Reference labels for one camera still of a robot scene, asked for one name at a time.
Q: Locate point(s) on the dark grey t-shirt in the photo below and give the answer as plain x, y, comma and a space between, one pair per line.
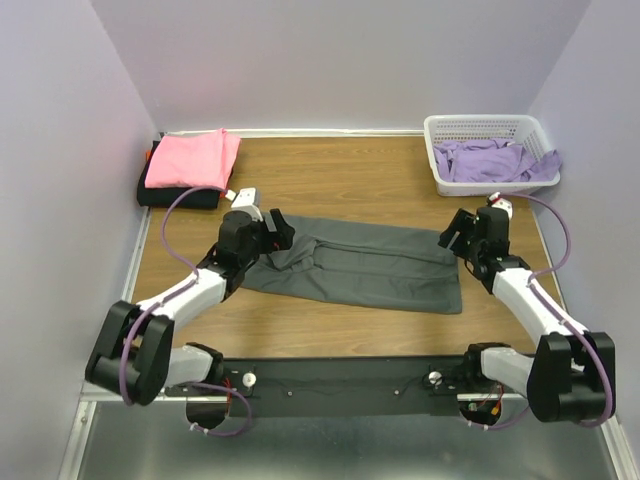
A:
362, 264

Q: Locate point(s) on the white plastic laundry basket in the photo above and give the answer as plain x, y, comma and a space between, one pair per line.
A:
521, 129

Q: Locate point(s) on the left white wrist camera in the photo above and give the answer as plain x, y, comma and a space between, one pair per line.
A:
246, 200

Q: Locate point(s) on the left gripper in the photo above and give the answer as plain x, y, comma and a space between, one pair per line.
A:
283, 236

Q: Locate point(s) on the folded pink t-shirt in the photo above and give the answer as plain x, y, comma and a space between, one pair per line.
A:
205, 160

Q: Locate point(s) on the folded black t-shirt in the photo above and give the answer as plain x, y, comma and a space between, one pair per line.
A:
164, 197

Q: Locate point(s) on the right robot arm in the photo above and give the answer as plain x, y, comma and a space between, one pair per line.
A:
571, 375

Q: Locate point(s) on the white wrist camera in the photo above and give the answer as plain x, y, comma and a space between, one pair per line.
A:
246, 200
496, 200

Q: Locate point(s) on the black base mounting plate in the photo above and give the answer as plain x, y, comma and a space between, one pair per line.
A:
350, 386

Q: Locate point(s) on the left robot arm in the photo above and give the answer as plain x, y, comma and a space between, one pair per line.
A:
134, 355

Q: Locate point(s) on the purple t-shirt in basket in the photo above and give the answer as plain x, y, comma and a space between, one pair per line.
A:
494, 160

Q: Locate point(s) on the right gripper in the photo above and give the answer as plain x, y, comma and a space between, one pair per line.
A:
464, 221

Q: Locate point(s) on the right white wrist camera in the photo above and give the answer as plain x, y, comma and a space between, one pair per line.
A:
496, 200

